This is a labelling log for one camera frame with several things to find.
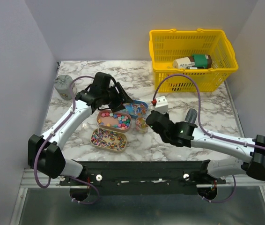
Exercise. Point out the green brown bottle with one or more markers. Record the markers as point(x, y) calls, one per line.
point(196, 61)

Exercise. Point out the silver metal scoop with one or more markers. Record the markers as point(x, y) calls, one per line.
point(191, 116)

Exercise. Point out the yellow plastic basket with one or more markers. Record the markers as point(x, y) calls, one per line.
point(165, 46)

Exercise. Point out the grey drawstring pouch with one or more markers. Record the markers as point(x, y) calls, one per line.
point(62, 84)

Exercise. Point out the clear glass jar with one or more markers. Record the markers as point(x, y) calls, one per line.
point(141, 125)

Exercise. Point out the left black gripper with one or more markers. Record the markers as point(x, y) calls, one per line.
point(122, 98)

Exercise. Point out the beige tray rainbow lollipops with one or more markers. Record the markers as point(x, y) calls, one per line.
point(108, 140)

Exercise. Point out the blue tray clear lollipops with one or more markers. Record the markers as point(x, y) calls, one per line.
point(136, 109)

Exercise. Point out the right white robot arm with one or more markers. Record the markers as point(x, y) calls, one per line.
point(247, 156)

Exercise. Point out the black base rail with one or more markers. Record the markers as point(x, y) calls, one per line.
point(147, 178)

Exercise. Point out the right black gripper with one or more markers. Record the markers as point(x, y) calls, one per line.
point(167, 116)

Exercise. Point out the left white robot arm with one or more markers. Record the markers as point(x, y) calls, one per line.
point(45, 151)

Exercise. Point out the pink tray star candies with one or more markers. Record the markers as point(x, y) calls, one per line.
point(115, 121)

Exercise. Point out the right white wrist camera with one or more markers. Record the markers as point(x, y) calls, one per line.
point(160, 105)

